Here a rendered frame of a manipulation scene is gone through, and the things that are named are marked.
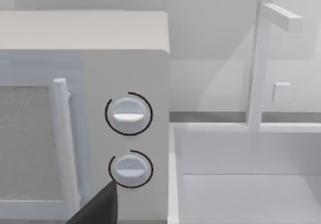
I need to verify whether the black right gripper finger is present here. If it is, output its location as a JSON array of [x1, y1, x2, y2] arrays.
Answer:
[[65, 180, 118, 224]]

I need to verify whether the small white microwave knob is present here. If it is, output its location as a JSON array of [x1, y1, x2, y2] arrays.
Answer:
[[112, 154, 150, 183]]

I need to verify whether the large white microwave knob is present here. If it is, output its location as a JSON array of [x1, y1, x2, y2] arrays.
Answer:
[[110, 97, 146, 132]]

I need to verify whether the microwave door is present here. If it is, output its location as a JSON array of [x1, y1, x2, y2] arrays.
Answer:
[[0, 51, 86, 219]]

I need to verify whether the pale microwave oven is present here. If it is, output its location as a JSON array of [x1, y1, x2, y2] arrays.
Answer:
[[0, 10, 171, 222]]

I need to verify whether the white sink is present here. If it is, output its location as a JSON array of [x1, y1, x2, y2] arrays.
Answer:
[[167, 122, 321, 224]]

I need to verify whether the tall white tap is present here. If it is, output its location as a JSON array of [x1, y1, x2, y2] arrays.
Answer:
[[246, 0, 303, 130]]

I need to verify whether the white microwave door handle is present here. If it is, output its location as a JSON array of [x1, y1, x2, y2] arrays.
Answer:
[[52, 77, 81, 214]]

